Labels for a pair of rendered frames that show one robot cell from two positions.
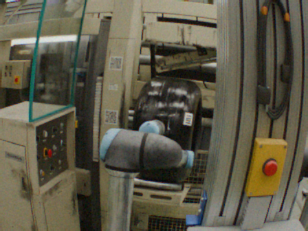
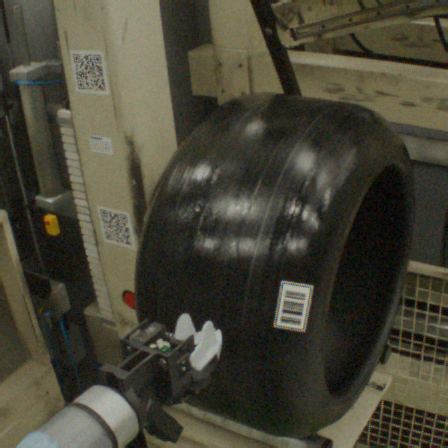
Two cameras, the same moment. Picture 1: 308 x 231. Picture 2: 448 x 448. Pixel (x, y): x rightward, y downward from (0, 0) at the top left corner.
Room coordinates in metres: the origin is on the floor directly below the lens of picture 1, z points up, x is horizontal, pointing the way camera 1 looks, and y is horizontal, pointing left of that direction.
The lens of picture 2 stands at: (1.37, -0.36, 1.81)
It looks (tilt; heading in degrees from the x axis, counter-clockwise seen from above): 30 degrees down; 23
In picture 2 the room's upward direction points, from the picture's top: 6 degrees counter-clockwise
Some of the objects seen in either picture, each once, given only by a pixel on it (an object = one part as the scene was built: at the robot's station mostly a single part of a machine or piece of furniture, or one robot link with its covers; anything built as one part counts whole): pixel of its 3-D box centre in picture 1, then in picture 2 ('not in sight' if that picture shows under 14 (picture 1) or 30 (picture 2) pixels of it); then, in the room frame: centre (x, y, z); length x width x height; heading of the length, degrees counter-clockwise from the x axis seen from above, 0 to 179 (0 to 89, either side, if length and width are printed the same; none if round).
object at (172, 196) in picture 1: (150, 193); (242, 443); (2.17, -0.01, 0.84); 0.36 x 0.09 x 0.06; 78
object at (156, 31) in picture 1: (197, 36); not in sight; (2.57, -0.23, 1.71); 0.61 x 0.25 x 0.15; 78
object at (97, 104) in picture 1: (98, 119); (96, 223); (2.33, 0.30, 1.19); 0.05 x 0.04 x 0.48; 168
